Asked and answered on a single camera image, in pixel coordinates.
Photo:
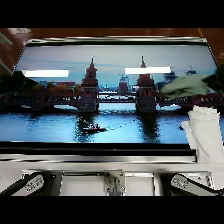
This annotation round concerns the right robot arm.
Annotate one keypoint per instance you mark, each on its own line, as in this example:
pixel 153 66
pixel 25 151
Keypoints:
pixel 196 187

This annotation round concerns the white garment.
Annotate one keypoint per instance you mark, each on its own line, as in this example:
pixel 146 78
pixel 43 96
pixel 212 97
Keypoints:
pixel 208 136

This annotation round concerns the green T-shirt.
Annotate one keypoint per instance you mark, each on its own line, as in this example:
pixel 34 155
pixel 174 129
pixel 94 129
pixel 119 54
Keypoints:
pixel 186 87

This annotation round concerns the silver frame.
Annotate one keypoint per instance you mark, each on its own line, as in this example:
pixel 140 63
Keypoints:
pixel 86 183

